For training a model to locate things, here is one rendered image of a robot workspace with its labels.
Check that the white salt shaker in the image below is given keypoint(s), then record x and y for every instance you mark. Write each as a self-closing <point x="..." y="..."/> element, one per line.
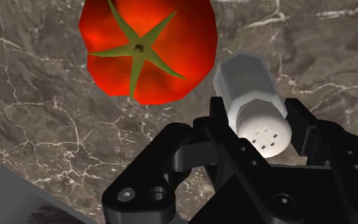
<point x="253" y="102"/>

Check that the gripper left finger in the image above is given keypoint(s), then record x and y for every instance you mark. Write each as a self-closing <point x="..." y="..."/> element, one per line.
<point x="154" y="161"/>

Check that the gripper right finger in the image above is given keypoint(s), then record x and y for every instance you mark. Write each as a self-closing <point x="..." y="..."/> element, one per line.
<point x="336" y="145"/>

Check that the red tomato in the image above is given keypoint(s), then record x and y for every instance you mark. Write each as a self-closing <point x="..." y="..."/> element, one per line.
<point x="154" y="40"/>

